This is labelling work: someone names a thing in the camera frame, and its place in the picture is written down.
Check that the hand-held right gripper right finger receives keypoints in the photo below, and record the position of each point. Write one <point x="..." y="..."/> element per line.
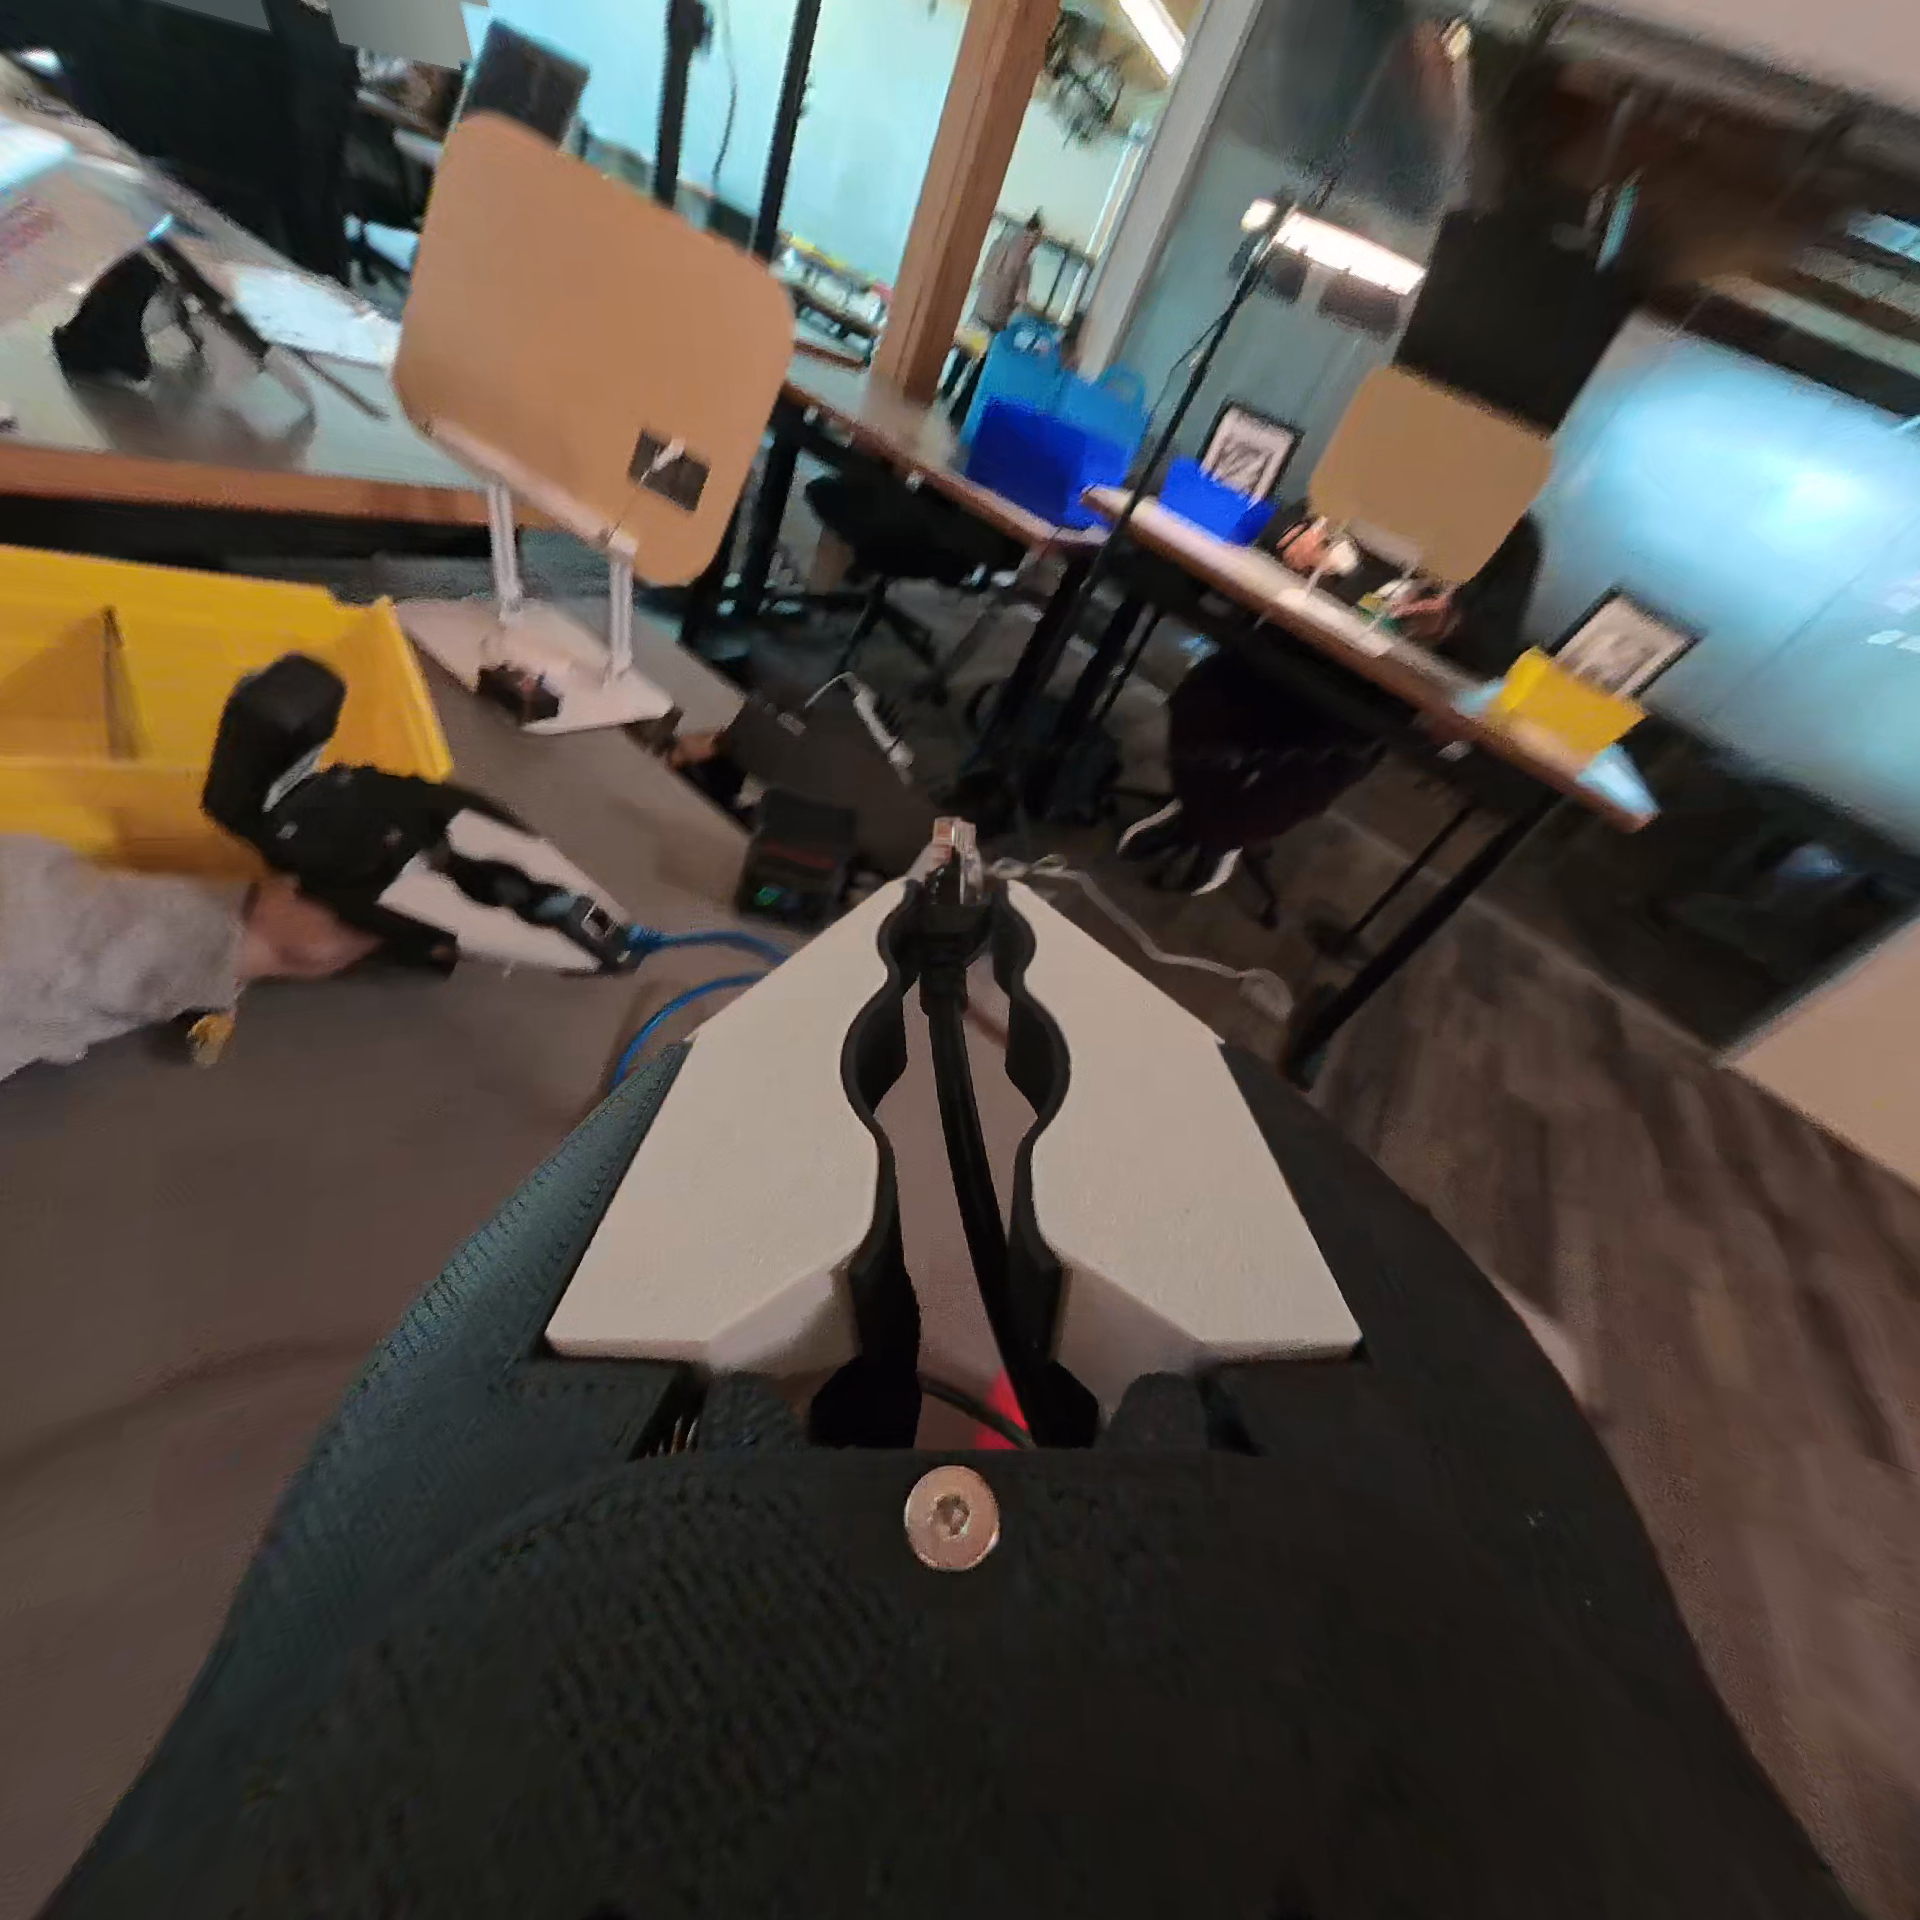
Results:
<point x="1184" y="1185"/>

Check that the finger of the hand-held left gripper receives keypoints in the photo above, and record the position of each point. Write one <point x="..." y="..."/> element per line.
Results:
<point x="464" y="919"/>
<point x="532" y="854"/>

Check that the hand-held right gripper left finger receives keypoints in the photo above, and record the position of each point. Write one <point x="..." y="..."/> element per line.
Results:
<point x="735" y="1185"/>

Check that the black ethernet coupler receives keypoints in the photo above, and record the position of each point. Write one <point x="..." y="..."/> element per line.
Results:
<point x="609" y="938"/>

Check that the person's left forearm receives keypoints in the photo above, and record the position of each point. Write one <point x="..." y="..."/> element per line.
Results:
<point x="105" y="944"/>

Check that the person's left hand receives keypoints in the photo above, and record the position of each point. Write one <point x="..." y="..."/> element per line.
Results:
<point x="309" y="938"/>

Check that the black power box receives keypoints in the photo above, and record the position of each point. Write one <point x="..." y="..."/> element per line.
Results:
<point x="795" y="862"/>

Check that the large yellow bin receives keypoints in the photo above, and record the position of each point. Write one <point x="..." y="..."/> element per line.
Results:
<point x="151" y="644"/>

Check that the white power strip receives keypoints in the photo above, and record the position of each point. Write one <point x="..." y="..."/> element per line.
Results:
<point x="873" y="728"/>

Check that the grey table with wooden edge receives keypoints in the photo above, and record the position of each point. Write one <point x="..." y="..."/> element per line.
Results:
<point x="180" y="428"/>

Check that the black office chair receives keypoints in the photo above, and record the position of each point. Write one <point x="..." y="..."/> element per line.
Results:
<point x="884" y="540"/>

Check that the white paper sheet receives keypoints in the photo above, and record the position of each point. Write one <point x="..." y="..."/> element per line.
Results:
<point x="314" y="319"/>

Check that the cardboard board on white stand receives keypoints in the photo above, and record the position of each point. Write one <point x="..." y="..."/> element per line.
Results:
<point x="600" y="331"/>

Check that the wooden table with black legs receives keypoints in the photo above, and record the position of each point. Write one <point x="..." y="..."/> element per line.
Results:
<point x="1394" y="661"/>
<point x="900" y="412"/>

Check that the small yellow bin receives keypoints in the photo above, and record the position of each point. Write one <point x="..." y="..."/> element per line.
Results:
<point x="1569" y="704"/>

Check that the large blue bin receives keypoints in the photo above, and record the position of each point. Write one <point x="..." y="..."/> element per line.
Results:
<point x="1042" y="434"/>

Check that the small blue bin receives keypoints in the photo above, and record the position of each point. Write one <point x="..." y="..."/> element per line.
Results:
<point x="1219" y="502"/>

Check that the small cardboard board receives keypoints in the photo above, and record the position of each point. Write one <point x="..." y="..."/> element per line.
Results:
<point x="1425" y="465"/>

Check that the black monitor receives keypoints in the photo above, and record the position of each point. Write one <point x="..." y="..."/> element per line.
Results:
<point x="524" y="82"/>

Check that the black light stand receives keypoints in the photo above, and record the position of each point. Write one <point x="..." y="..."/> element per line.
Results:
<point x="1184" y="390"/>

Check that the black hanging box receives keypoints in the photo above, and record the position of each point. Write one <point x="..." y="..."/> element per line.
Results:
<point x="1515" y="314"/>

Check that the black picture frame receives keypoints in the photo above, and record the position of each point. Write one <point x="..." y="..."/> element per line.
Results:
<point x="1628" y="643"/>
<point x="1250" y="450"/>

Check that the wooden post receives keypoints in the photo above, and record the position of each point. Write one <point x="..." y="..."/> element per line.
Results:
<point x="961" y="194"/>

